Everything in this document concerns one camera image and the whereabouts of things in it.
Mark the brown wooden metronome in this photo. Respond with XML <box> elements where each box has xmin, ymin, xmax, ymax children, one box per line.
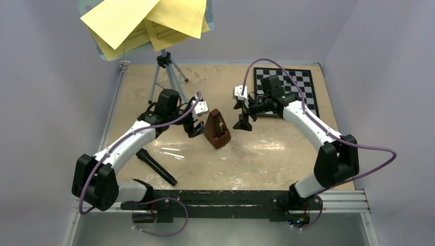
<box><xmin>204</xmin><ymin>109</ymin><xmax>231</xmax><ymax>149</ymax></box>

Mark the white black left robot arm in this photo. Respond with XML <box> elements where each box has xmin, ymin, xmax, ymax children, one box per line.
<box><xmin>71</xmin><ymin>89</ymin><xmax>208</xmax><ymax>215</ymax></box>

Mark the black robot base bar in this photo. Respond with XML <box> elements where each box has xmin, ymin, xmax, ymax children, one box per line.
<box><xmin>121</xmin><ymin>190</ymin><xmax>321</xmax><ymax>223</ymax></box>

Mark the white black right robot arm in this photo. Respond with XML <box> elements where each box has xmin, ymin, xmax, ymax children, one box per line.
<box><xmin>233</xmin><ymin>75</ymin><xmax>359</xmax><ymax>209</ymax></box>

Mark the black microphone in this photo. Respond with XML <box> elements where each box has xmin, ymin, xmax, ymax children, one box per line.
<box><xmin>135</xmin><ymin>148</ymin><xmax>177</xmax><ymax>187</ymax></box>

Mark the black white chessboard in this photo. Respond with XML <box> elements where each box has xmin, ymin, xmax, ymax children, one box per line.
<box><xmin>250</xmin><ymin>67</ymin><xmax>320</xmax><ymax>117</ymax></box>

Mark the yellow sheet music back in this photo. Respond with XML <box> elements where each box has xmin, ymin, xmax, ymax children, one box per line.
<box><xmin>89</xmin><ymin>19</ymin><xmax>191</xmax><ymax>61</ymax></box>

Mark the yellow sheet music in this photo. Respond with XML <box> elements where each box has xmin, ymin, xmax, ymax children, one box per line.
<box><xmin>81</xmin><ymin>0</ymin><xmax>159</xmax><ymax>49</ymax></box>
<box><xmin>145</xmin><ymin>0</ymin><xmax>207</xmax><ymax>39</ymax></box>
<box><xmin>89</xmin><ymin>19</ymin><xmax>191</xmax><ymax>61</ymax></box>

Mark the yellow sheet music front right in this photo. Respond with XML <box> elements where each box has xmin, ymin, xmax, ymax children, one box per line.
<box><xmin>145</xmin><ymin>0</ymin><xmax>207</xmax><ymax>39</ymax></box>

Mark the yellow sheet music front left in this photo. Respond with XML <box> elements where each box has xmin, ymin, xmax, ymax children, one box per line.
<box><xmin>81</xmin><ymin>0</ymin><xmax>159</xmax><ymax>49</ymax></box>

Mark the light blue music stand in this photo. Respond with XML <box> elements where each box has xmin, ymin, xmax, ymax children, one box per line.
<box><xmin>75</xmin><ymin>0</ymin><xmax>214</xmax><ymax>104</ymax></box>

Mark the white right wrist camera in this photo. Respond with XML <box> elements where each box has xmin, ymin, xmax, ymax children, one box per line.
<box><xmin>232</xmin><ymin>85</ymin><xmax>248</xmax><ymax>101</ymax></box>

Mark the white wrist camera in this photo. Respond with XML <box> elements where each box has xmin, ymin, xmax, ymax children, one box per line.
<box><xmin>232</xmin><ymin>85</ymin><xmax>248</xmax><ymax>101</ymax></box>
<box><xmin>191</xmin><ymin>100</ymin><xmax>209</xmax><ymax>118</ymax></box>

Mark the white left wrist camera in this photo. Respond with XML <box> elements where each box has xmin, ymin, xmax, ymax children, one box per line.
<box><xmin>191</xmin><ymin>100</ymin><xmax>209</xmax><ymax>118</ymax></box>

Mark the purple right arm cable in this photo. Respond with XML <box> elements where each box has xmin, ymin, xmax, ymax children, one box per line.
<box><xmin>244</xmin><ymin>58</ymin><xmax>398</xmax><ymax>232</ymax></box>

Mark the aluminium frame rail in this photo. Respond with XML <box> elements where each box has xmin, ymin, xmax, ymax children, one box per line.
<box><xmin>61</xmin><ymin>60</ymin><xmax>380</xmax><ymax>246</ymax></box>

